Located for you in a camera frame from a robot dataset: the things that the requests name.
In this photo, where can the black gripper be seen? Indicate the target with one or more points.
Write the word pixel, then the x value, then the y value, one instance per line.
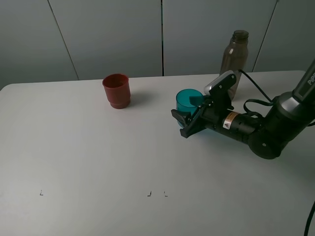
pixel 217 116

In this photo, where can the teal transparent plastic cup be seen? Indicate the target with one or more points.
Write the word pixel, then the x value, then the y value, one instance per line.
pixel 183 103

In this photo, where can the smoky transparent water bottle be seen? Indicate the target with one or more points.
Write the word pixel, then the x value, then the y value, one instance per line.
pixel 235 57

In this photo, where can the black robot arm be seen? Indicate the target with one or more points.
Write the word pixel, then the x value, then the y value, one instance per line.
pixel 290 114

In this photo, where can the red plastic cup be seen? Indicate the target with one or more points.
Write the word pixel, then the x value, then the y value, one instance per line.
pixel 117 90

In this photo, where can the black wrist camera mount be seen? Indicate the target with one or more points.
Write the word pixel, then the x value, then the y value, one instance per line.
pixel 217 91

